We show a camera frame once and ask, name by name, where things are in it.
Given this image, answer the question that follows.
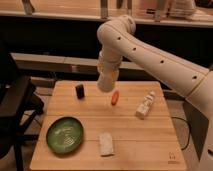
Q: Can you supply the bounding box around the black ceramic cup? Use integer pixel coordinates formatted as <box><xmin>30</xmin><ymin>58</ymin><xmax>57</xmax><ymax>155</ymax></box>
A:
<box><xmin>75</xmin><ymin>84</ymin><xmax>85</xmax><ymax>99</ymax></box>

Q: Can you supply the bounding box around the black power cable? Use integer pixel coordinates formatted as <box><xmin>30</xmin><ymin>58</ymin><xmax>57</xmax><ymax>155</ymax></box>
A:
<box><xmin>171</xmin><ymin>115</ymin><xmax>191</xmax><ymax>152</ymax></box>

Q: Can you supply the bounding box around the green round plate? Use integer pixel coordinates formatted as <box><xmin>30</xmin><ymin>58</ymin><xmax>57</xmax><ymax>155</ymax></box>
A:
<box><xmin>46</xmin><ymin>117</ymin><xmax>84</xmax><ymax>154</ymax></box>

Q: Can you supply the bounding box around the white plastic bottle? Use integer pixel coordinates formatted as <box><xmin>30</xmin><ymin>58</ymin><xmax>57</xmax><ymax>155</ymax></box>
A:
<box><xmin>135</xmin><ymin>91</ymin><xmax>155</xmax><ymax>119</ymax></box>

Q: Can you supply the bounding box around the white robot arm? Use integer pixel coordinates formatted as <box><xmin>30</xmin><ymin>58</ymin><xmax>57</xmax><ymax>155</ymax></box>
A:
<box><xmin>97</xmin><ymin>15</ymin><xmax>213</xmax><ymax>171</ymax></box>

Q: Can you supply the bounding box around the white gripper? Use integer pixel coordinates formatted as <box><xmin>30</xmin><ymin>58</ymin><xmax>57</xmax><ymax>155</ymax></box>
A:
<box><xmin>96</xmin><ymin>60</ymin><xmax>120</xmax><ymax>93</ymax></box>

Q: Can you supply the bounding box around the black office chair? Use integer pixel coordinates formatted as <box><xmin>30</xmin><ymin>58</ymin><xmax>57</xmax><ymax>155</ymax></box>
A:
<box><xmin>0</xmin><ymin>49</ymin><xmax>44</xmax><ymax>171</ymax></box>

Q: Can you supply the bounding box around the orange carrot toy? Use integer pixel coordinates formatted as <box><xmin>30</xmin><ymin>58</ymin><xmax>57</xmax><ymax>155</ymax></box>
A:
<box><xmin>111</xmin><ymin>91</ymin><xmax>119</xmax><ymax>105</ymax></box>

